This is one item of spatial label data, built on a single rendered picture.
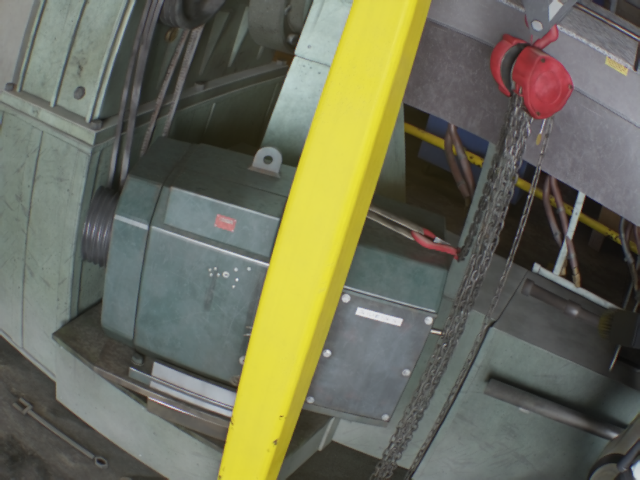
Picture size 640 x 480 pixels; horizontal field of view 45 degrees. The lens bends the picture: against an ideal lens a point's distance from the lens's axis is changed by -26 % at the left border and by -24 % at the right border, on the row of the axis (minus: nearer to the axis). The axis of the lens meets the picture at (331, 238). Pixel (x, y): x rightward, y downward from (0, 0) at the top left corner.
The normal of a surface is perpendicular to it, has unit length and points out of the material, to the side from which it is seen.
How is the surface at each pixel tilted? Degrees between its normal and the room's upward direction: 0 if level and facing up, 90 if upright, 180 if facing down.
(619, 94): 78
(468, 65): 90
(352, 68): 90
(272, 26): 122
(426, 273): 45
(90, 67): 90
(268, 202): 0
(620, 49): 30
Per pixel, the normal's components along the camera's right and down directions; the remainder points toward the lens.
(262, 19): -0.48, 0.66
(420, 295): 0.14, -0.35
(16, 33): -0.40, 0.28
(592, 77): -0.33, 0.08
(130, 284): -0.08, 0.39
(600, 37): 0.04, -0.62
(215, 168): 0.27, -0.88
